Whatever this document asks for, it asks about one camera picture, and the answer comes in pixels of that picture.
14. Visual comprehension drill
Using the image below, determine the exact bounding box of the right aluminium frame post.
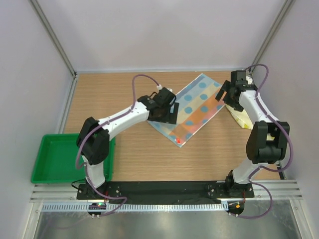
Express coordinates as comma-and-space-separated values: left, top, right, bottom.
252, 0, 296, 65

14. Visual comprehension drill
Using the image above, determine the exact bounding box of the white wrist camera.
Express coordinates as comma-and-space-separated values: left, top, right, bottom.
246, 71, 255, 85
157, 85, 172, 92

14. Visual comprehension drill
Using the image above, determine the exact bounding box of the aluminium frame post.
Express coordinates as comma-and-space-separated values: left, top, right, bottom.
28, 0, 77, 78
252, 0, 296, 65

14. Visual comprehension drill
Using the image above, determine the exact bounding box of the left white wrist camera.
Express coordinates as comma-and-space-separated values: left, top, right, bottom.
157, 85, 172, 92

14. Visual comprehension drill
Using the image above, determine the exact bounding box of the aluminium front rail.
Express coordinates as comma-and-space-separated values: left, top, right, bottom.
29, 180, 303, 203

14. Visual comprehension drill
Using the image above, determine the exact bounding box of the yellow green patterned towel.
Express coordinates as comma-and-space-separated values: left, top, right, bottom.
226, 105, 253, 130

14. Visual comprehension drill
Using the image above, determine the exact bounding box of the blue polka dot towel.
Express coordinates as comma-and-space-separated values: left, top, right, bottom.
148, 74, 224, 147

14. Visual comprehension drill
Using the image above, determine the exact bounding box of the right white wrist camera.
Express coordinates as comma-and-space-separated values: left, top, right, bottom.
246, 71, 255, 85

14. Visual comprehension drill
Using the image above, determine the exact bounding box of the left aluminium frame post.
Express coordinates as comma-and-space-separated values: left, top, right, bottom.
28, 0, 77, 78

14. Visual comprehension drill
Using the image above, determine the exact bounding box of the white slotted cable duct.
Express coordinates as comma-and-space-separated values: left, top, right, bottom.
41, 202, 228, 213

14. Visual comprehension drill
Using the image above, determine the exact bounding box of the green plastic tray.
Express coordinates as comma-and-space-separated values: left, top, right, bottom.
30, 133, 116, 185

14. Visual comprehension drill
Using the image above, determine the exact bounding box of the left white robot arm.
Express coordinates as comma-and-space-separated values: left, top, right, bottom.
76, 87, 179, 199

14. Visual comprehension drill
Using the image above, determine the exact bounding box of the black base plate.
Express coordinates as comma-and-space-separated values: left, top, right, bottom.
76, 180, 255, 205

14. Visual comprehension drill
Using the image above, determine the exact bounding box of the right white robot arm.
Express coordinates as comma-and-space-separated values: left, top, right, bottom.
216, 70, 290, 198

